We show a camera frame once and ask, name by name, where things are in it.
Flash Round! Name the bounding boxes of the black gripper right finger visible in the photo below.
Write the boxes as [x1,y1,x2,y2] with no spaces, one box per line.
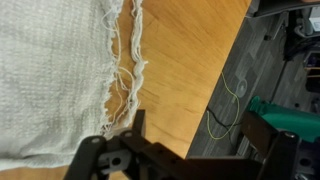
[241,109,301,180]

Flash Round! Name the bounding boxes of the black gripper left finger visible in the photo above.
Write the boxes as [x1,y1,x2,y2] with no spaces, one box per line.
[63,109,201,180]

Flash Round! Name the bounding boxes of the white frayed cotton towel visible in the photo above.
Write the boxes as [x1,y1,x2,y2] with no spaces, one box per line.
[0,0,150,173]

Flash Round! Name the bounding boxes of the teal plastic object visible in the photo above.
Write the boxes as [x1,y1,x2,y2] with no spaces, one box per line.
[246,95,320,145]

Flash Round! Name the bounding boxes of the yellow green thin cable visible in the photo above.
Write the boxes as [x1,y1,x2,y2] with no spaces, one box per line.
[205,71,242,141]

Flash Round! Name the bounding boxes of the thin black floor cable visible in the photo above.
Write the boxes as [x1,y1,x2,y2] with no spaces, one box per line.
[204,105,236,130]

